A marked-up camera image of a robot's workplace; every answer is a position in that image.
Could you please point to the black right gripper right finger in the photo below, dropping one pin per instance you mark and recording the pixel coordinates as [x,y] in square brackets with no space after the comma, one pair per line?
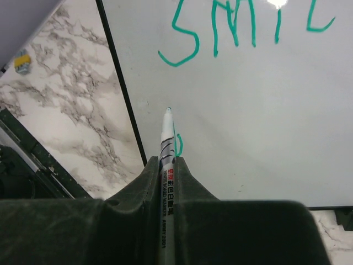
[211,231]

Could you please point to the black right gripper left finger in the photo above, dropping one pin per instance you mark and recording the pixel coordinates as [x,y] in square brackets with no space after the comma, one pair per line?
[120,230]

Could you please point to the green white marker pen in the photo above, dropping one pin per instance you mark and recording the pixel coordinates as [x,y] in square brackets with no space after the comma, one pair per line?
[166,173]

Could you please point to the black framed whiteboard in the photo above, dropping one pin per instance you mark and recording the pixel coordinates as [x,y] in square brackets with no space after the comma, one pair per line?
[260,91]

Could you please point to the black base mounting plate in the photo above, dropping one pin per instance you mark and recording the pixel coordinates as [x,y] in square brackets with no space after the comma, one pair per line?
[47,177]

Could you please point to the yellow small object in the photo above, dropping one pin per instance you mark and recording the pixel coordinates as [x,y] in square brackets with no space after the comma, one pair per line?
[22,62]

